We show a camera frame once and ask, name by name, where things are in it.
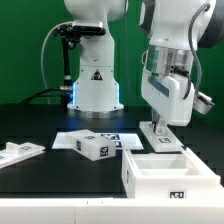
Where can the white L-shaped fence wall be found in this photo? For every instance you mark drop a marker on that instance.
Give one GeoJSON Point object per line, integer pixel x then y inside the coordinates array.
{"type": "Point", "coordinates": [18, 207]}

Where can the white cabinet top panel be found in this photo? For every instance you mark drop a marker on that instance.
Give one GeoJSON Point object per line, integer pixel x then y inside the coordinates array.
{"type": "Point", "coordinates": [14, 153]}

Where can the white cabinet door panel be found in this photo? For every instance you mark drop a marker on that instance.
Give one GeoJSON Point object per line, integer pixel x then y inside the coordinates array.
{"type": "Point", "coordinates": [160, 143]}

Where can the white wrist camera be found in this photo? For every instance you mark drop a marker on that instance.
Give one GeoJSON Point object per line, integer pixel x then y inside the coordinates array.
{"type": "Point", "coordinates": [202, 103]}

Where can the black camera on stand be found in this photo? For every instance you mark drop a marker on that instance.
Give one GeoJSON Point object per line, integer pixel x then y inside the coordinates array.
{"type": "Point", "coordinates": [71, 34]}

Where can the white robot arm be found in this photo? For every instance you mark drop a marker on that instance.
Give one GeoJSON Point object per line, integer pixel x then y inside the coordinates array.
{"type": "Point", "coordinates": [175, 28]}

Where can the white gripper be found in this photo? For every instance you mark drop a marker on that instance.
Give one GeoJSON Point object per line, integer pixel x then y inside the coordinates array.
{"type": "Point", "coordinates": [167, 99]}

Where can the white cabinet body box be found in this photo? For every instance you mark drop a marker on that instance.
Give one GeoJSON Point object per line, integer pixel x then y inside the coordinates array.
{"type": "Point", "coordinates": [169, 176]}

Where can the small white cabinet block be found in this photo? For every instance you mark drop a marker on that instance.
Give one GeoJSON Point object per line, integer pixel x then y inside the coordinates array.
{"type": "Point", "coordinates": [92, 145]}

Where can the white marker base sheet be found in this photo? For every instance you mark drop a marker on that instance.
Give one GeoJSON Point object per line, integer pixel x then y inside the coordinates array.
{"type": "Point", "coordinates": [67, 140]}

